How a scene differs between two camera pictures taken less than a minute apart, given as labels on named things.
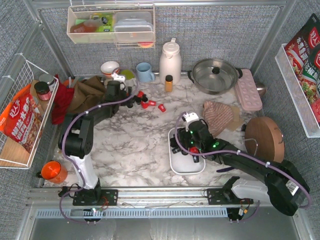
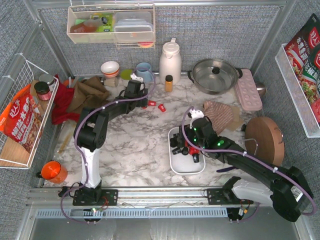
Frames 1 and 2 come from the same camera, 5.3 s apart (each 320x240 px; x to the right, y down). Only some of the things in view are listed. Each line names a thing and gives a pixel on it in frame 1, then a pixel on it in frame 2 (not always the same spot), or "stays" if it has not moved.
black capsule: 173,142 stays
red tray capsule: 194,149 stays
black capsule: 184,153 stays
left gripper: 131,100 to 144,101
